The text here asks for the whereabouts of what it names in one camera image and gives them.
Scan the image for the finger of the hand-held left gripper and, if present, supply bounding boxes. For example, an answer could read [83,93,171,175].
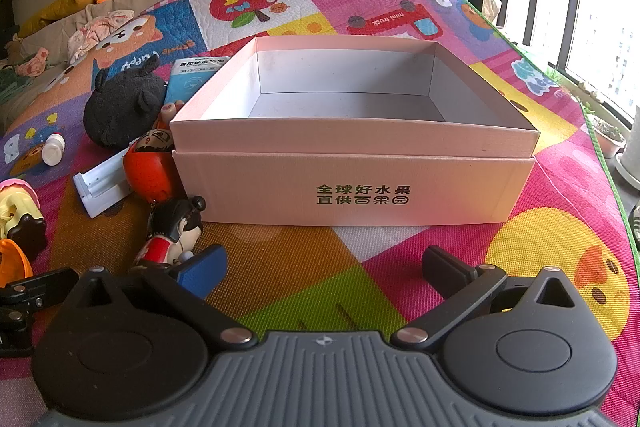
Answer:
[0,269,80,314]
[0,313,33,358]

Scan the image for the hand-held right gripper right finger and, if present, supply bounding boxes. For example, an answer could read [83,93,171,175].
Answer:
[391,245,577,351]

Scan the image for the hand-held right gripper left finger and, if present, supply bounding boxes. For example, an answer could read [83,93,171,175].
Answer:
[79,244,254,349]

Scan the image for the orange plastic toy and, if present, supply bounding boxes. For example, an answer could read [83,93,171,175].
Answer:
[0,239,34,282]

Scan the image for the black-haired figurine doll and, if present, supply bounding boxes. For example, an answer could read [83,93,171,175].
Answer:
[131,195,207,272]

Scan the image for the cream yellow toy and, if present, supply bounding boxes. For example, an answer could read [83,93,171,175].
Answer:
[0,178,47,259]

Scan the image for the red round doll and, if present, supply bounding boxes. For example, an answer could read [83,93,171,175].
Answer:
[122,129,182,204]

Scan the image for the pink cardboard box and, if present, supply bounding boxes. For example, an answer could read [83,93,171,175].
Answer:
[169,36,541,226]

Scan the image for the blue white packet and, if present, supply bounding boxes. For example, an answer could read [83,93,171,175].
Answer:
[164,55,232,106]

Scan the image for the colourful printed play mat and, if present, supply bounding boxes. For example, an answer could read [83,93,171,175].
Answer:
[0,0,640,427]

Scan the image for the white plastic holder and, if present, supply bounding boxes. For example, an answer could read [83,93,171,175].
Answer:
[72,151,134,221]

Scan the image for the small white bottle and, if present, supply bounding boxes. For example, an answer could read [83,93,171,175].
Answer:
[40,132,66,167]

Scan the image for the black plush toy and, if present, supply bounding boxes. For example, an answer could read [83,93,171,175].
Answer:
[83,56,169,151]

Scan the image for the white plant pot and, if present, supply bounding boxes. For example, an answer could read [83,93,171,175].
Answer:
[614,151,640,186]

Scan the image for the potted plant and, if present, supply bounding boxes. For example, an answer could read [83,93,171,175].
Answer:
[592,116,627,159]

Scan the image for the small pink cloth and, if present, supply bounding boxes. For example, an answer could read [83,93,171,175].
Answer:
[14,48,49,78]

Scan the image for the pink crumpled clothes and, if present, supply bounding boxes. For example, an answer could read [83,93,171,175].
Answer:
[67,8,136,64]

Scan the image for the yellow pillow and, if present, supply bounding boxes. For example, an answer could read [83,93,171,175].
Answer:
[38,0,97,24]

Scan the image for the window with dark frame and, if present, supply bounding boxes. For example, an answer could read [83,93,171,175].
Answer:
[487,0,640,118]

